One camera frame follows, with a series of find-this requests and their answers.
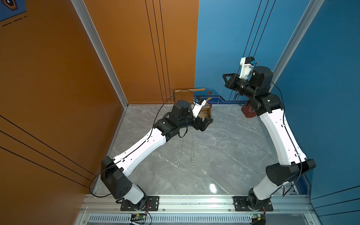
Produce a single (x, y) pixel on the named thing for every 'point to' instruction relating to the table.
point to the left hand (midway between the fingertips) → (206, 113)
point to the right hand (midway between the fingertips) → (223, 75)
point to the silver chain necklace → (180, 163)
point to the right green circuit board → (255, 215)
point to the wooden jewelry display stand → (205, 111)
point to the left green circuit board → (138, 216)
